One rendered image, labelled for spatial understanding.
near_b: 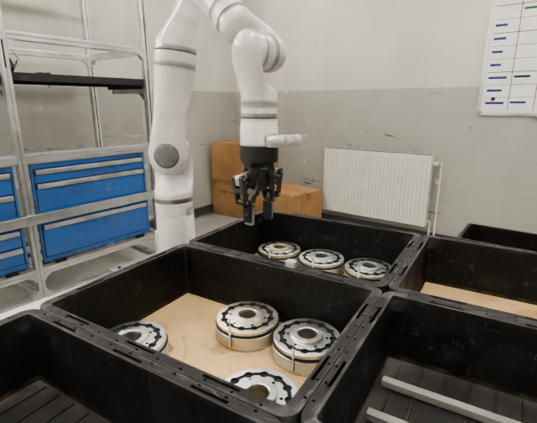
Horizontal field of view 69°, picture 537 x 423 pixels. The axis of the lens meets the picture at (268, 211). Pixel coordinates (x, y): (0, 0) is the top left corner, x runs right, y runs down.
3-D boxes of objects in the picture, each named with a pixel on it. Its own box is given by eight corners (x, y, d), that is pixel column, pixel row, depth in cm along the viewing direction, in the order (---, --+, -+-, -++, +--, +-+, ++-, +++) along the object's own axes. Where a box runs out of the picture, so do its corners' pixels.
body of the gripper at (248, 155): (258, 138, 82) (258, 183, 85) (230, 141, 76) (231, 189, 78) (287, 141, 78) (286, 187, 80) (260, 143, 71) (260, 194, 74)
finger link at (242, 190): (234, 173, 75) (241, 201, 77) (228, 177, 73) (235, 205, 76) (245, 174, 73) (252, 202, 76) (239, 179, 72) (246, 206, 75)
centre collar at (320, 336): (285, 341, 58) (285, 336, 58) (298, 324, 62) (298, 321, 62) (317, 349, 56) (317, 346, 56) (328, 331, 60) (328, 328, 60)
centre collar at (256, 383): (228, 403, 46) (228, 398, 46) (249, 377, 50) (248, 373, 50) (266, 417, 44) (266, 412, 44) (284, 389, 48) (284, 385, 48)
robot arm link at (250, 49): (253, 118, 70) (284, 117, 76) (253, 23, 66) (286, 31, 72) (226, 117, 74) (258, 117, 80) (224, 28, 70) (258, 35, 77)
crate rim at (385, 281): (185, 253, 79) (185, 242, 79) (263, 217, 104) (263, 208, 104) (383, 303, 60) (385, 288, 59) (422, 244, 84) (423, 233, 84)
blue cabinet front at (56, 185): (44, 263, 225) (28, 164, 210) (148, 231, 280) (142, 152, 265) (45, 263, 223) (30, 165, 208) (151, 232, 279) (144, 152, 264)
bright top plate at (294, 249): (251, 253, 92) (251, 251, 92) (269, 241, 101) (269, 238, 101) (290, 261, 88) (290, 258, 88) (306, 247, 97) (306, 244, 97)
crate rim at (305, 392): (36, 321, 55) (33, 305, 54) (185, 253, 79) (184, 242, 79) (292, 445, 35) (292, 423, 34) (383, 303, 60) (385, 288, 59)
